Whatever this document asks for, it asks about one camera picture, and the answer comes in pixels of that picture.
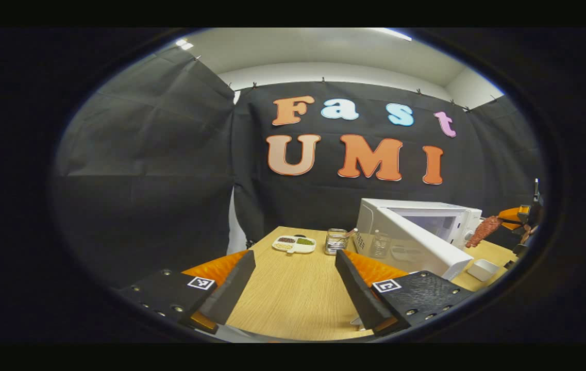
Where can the ceiling strip light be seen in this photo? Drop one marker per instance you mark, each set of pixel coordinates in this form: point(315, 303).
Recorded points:
point(184, 44)

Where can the small white rectangular dish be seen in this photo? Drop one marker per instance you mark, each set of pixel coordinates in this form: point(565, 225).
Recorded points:
point(483, 269)

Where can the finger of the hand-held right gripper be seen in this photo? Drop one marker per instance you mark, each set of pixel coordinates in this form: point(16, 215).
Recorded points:
point(510, 214)

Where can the ceiling panel light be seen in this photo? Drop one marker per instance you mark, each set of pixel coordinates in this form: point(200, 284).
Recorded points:
point(390, 34)

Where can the white microwave oven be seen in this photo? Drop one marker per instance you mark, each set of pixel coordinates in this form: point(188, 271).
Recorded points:
point(411, 205)

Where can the red-brown meat piece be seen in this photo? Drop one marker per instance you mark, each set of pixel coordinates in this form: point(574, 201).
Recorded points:
point(483, 232)

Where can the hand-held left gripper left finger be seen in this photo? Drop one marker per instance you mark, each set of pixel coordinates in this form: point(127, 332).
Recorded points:
point(231, 293)

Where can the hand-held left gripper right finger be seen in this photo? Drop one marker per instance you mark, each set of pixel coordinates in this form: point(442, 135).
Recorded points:
point(360, 293)

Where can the white divided snack plate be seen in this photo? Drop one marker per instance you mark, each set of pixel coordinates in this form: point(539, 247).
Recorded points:
point(294, 244)

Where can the clear glass jar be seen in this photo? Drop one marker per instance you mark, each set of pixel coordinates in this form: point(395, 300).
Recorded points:
point(335, 242)

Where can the black backdrop cloth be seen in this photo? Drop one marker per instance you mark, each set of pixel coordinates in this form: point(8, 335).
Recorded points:
point(143, 154)

